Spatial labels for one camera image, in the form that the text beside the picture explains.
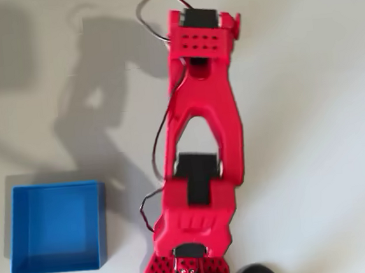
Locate blue plastic box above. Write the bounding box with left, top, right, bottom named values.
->
left=3, top=178, right=113, bottom=273

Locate long servo cable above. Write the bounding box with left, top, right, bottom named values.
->
left=143, top=59, right=196, bottom=182

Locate thin servo cable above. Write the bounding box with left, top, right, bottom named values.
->
left=137, top=186, right=169, bottom=234

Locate looped servo cable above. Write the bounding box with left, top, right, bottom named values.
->
left=134, top=0, right=197, bottom=46

